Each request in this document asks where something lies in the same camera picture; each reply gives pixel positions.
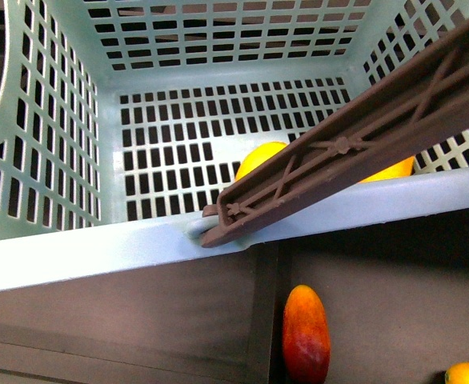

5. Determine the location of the yellow mango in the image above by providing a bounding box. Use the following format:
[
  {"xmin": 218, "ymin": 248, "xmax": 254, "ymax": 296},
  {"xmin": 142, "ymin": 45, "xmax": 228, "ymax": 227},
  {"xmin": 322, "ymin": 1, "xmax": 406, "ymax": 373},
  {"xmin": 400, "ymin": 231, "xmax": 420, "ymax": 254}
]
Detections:
[{"xmin": 234, "ymin": 142, "xmax": 415, "ymax": 182}]

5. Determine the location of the light teal plastic basket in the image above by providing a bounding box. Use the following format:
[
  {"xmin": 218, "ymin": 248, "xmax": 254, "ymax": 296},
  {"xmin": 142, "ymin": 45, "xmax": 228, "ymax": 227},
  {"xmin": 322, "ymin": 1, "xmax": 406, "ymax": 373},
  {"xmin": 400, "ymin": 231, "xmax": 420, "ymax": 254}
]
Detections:
[{"xmin": 0, "ymin": 1, "xmax": 469, "ymax": 291}]

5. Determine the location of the brown plastic basket handle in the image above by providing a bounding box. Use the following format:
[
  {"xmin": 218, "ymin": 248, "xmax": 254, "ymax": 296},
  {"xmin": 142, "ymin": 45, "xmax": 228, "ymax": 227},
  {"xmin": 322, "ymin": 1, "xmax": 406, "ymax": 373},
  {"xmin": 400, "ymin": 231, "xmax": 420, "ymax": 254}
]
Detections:
[{"xmin": 201, "ymin": 19, "xmax": 469, "ymax": 248}]

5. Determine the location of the red mango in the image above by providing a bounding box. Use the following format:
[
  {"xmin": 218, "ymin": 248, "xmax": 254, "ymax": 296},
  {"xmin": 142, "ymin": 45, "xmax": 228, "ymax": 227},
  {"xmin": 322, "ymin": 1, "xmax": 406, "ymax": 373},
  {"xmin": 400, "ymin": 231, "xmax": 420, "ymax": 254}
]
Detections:
[{"xmin": 282, "ymin": 285, "xmax": 331, "ymax": 383}]

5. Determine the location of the yellow lemon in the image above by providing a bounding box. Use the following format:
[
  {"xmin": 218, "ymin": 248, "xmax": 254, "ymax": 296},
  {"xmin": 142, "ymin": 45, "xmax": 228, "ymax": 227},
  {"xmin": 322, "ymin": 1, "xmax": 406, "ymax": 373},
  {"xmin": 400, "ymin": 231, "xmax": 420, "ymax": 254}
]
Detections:
[{"xmin": 444, "ymin": 362, "xmax": 469, "ymax": 384}]

